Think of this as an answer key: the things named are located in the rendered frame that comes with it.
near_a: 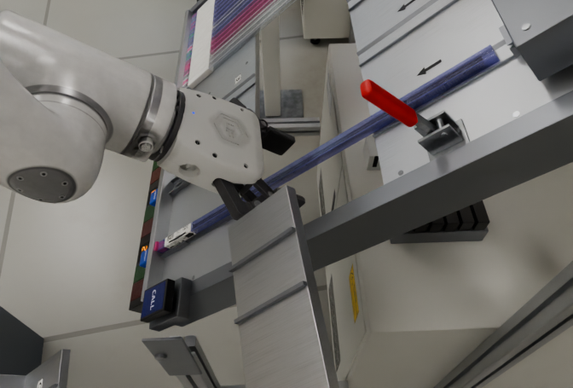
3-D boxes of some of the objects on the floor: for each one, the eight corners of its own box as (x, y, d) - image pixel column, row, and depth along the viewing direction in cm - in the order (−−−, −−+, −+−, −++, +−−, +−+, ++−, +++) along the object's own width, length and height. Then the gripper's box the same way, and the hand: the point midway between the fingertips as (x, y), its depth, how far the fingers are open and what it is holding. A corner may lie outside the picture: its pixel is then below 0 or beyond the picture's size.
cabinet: (334, 410, 121) (367, 332, 72) (315, 188, 163) (327, 43, 113) (581, 400, 123) (782, 317, 73) (499, 182, 165) (591, 37, 115)
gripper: (146, 89, 54) (269, 141, 63) (130, 212, 43) (281, 254, 52) (176, 42, 50) (303, 105, 59) (166, 166, 39) (324, 221, 48)
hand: (286, 173), depth 55 cm, fingers open, 8 cm apart
